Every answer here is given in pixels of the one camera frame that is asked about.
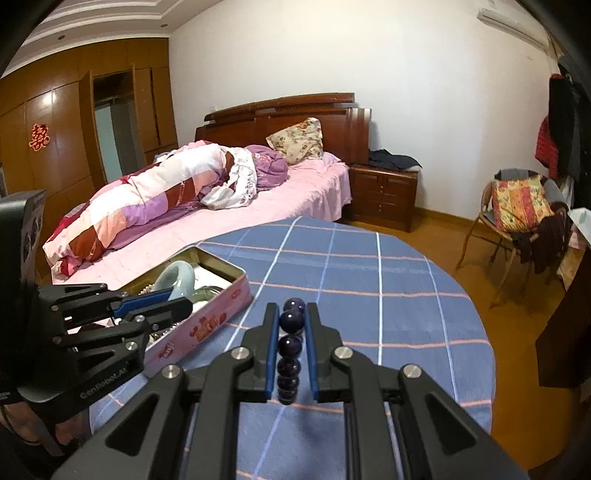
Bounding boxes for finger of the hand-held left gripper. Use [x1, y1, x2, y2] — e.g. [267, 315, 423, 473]
[52, 298, 194, 370]
[38, 282, 174, 330]

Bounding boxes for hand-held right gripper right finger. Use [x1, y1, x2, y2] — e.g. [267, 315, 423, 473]
[305, 303, 531, 480]

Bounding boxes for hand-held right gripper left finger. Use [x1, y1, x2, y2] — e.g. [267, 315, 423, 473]
[51, 303, 281, 480]

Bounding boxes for pearl necklace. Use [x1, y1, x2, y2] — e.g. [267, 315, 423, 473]
[139, 282, 182, 344]

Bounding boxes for purple bead bracelet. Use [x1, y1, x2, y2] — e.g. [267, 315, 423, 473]
[276, 298, 306, 406]

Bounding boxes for pale jade bangle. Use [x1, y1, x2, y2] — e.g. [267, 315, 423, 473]
[152, 261, 197, 305]

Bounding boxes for pink tin box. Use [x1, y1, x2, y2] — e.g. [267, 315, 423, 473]
[113, 246, 253, 379]

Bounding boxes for dark green bangle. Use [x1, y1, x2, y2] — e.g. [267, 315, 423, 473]
[191, 285, 227, 303]

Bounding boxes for blue checked tablecloth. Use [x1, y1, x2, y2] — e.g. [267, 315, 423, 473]
[88, 216, 495, 480]

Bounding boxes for pink patchwork quilt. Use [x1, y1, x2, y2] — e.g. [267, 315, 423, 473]
[42, 141, 232, 278]

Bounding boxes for white floral cloth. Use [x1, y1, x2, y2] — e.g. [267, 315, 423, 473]
[198, 148, 259, 210]

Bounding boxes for wooden nightstand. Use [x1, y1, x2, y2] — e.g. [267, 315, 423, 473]
[346, 162, 419, 233]

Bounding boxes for purple garment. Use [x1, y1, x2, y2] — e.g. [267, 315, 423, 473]
[245, 144, 289, 188]

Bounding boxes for red paper wardrobe decoration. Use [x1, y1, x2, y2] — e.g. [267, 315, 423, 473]
[28, 122, 51, 152]

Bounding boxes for wooden wardrobe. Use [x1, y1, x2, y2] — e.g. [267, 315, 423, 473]
[0, 38, 180, 217]

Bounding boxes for dark folded clothes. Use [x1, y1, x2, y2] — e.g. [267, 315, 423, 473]
[368, 148, 423, 171]

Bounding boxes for floral pillow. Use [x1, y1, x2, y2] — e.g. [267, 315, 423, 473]
[265, 117, 324, 164]

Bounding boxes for rattan chair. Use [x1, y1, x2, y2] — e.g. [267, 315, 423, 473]
[456, 168, 571, 309]

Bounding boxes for wooden bed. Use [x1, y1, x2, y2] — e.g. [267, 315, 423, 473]
[41, 92, 372, 284]

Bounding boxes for colourful patterned cushion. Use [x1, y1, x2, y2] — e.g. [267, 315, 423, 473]
[490, 175, 555, 233]

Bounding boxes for dark wooden cabinet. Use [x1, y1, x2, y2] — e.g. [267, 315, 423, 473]
[536, 249, 591, 388]

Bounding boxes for dark brown garment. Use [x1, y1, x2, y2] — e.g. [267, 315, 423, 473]
[510, 215, 571, 275]

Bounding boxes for grey garment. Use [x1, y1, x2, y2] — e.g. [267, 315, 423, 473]
[496, 168, 568, 208]

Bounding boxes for white paper sheet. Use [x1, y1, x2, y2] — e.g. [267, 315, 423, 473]
[568, 208, 591, 250]

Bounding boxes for red hanging garment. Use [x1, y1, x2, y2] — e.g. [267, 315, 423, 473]
[534, 115, 561, 174]

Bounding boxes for black hanging coat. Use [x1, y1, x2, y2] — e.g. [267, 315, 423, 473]
[549, 55, 591, 181]

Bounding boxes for white air conditioner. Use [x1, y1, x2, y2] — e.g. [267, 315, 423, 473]
[478, 0, 550, 49]

